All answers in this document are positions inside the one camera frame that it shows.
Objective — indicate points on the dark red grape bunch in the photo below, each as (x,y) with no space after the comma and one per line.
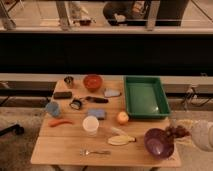
(176,132)

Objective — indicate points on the blue sponge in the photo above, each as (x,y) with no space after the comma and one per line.
(100,114)

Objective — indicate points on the grey white cloth piece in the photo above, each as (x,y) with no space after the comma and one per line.
(108,93)

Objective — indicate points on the orange carrot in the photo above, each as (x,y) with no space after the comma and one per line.
(57,122)

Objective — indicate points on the white plastic cup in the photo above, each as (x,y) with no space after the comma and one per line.
(90,125)

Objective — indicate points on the small metal cup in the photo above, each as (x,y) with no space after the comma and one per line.
(69,81)

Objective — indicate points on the black rectangular block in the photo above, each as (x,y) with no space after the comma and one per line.
(62,95)

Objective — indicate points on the green plastic tray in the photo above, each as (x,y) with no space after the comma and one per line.
(145,98)

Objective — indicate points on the black round measuring tape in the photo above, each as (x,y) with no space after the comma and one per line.
(76,104)

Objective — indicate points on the black handled knife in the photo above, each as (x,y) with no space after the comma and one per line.
(96,99)

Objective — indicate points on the silver fork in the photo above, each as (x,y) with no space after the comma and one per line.
(85,152)

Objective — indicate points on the purple bowl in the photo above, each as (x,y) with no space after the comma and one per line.
(158,144)

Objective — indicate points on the wooden table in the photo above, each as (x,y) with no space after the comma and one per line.
(61,145)

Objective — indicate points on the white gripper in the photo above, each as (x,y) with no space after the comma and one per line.
(199,131)

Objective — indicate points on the red bowl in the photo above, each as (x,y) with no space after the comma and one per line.
(92,82)

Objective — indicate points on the yellow banana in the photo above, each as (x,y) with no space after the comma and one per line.
(121,140)

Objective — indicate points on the blue plastic cup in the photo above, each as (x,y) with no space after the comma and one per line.
(53,109)

